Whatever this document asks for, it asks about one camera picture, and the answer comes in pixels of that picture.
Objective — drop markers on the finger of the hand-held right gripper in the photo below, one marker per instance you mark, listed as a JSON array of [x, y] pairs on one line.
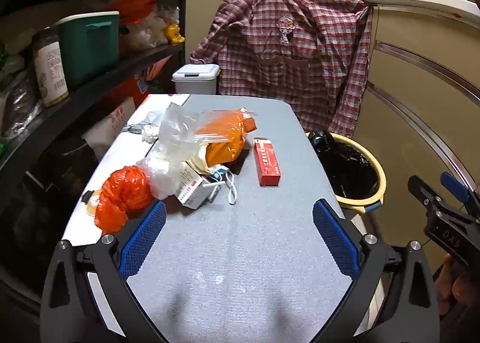
[[454, 185], [422, 189]]

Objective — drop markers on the green storage box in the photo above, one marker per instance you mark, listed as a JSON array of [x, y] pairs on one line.
[[90, 50]]

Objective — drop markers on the white printed tablecloth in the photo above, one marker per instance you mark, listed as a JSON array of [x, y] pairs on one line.
[[112, 155]]

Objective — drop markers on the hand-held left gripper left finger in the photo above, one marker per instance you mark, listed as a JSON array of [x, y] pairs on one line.
[[144, 238]]

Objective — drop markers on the black shelf rack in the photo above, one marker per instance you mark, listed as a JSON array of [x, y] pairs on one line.
[[93, 91]]

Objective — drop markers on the orange snack packet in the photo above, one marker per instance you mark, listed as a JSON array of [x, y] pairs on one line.
[[225, 140]]

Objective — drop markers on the orange plastic bag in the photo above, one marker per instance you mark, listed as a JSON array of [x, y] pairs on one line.
[[122, 196]]

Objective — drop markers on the clear plastic bag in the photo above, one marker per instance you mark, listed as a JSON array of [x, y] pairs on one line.
[[176, 129]]

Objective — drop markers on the red plaid shirt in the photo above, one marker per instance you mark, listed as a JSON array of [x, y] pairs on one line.
[[285, 65]]

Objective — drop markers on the grey table mat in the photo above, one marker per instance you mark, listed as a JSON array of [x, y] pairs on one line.
[[243, 253]]

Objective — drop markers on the red cardboard box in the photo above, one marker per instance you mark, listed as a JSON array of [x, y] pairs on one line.
[[267, 162]]

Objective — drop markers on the red printed carton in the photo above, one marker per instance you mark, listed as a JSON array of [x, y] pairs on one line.
[[131, 87]]

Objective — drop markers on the yellow figurine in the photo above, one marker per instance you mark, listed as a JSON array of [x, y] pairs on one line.
[[173, 33]]

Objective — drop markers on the white tissue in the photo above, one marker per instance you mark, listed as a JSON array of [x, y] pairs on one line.
[[150, 134]]

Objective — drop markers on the white lidded bin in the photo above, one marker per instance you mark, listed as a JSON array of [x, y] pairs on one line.
[[195, 78]]

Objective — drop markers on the beige kitchen cabinet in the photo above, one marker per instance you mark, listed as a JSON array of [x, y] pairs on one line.
[[412, 95]]

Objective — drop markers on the labelled jar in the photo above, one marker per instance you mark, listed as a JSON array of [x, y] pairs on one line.
[[50, 69]]

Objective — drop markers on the cream plastic wrapper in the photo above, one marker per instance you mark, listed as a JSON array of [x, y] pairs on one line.
[[198, 161]]

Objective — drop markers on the clear bags of food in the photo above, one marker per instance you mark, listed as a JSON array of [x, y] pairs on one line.
[[146, 33]]

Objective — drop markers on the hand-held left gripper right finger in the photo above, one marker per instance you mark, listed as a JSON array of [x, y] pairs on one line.
[[335, 238]]

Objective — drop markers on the black bin liner bag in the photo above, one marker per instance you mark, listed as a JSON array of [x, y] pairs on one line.
[[345, 166]]

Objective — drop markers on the person's right hand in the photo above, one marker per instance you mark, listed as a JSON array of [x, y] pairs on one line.
[[444, 283]]

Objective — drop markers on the white plastic bag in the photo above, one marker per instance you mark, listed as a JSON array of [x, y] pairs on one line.
[[161, 174]]

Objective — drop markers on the white medicine box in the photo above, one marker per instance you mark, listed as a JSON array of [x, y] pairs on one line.
[[191, 191]]

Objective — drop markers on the white rice sack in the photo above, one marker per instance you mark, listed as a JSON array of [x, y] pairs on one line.
[[108, 125]]

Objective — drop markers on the blue face mask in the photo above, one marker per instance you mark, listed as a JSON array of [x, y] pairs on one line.
[[219, 177]]

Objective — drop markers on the yellow-rimmed trash bin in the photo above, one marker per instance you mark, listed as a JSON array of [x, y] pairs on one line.
[[378, 174]]

